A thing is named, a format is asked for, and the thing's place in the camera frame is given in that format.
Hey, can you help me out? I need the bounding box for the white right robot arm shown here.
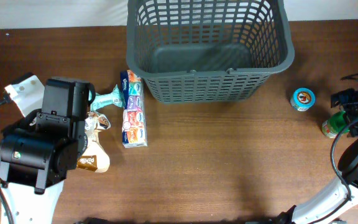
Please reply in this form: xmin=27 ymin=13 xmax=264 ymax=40
xmin=272 ymin=88 xmax=358 ymax=224

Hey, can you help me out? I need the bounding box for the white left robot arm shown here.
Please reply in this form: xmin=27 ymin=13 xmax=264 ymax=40
xmin=0 ymin=73 xmax=96 ymax=223

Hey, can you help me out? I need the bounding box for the colourful Kleenex tissue pack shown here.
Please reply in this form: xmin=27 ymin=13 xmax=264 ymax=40
xmin=120 ymin=70 xmax=147 ymax=148

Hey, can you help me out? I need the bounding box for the grey plastic lattice basket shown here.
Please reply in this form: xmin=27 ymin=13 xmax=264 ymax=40
xmin=126 ymin=0 xmax=295 ymax=104

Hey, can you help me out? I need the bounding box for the green capped jar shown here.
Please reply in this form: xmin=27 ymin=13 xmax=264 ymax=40
xmin=321 ymin=111 xmax=347 ymax=138

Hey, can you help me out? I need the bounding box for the blue lidded round tin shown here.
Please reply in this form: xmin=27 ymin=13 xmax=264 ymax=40
xmin=290 ymin=88 xmax=316 ymax=111

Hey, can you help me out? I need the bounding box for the brown cream snack bag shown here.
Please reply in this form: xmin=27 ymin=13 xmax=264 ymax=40
xmin=76 ymin=111 xmax=111 ymax=173

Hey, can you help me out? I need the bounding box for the mint green wipes packet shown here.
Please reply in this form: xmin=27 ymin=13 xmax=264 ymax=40
xmin=90 ymin=85 xmax=124 ymax=111

